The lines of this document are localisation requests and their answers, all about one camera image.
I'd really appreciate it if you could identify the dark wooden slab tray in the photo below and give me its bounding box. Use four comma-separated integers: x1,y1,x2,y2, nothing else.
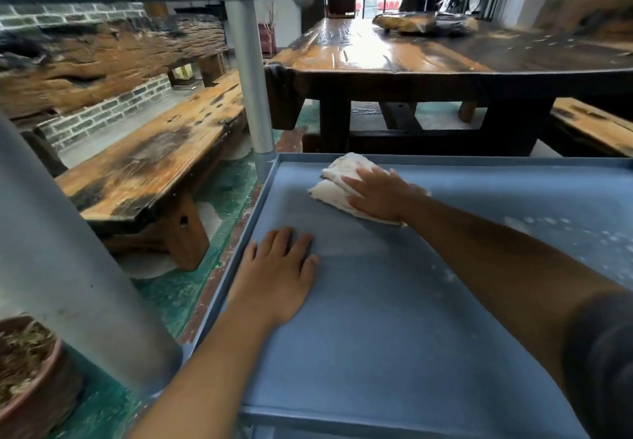
371,11,479,38

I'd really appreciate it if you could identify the person's right forearm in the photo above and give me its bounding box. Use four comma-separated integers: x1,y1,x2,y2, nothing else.
403,196,629,390

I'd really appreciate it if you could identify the person's right hand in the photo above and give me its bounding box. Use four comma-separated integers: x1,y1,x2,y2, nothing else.
341,165,431,225

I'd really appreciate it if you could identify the person's left hand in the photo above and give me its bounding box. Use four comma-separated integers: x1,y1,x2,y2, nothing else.
226,227,321,328

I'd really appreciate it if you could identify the potted green shrub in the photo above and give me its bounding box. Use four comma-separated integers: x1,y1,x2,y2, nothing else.
0,314,85,439

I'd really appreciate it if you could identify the person's left forearm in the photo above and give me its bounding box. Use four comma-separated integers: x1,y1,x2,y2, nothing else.
126,305,287,439

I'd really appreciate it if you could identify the rustic wooden bench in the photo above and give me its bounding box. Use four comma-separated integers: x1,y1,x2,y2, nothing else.
531,0,633,158
0,13,248,272

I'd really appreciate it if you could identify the rustic wooden table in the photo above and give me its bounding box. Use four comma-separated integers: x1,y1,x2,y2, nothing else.
264,11,633,158

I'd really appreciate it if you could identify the white cleaning cloth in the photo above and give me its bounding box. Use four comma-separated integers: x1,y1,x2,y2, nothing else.
307,152,431,228

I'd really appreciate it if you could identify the small lantern box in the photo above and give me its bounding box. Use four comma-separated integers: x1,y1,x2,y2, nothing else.
167,63,198,90

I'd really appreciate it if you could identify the gray shirt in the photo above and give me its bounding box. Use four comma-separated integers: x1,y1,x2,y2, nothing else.
561,290,633,439

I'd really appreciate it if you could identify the red vase with twigs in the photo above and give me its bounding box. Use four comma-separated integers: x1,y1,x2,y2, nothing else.
256,1,278,57

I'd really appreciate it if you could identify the blue plastic cart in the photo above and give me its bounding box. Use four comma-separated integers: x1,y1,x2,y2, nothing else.
0,0,633,439

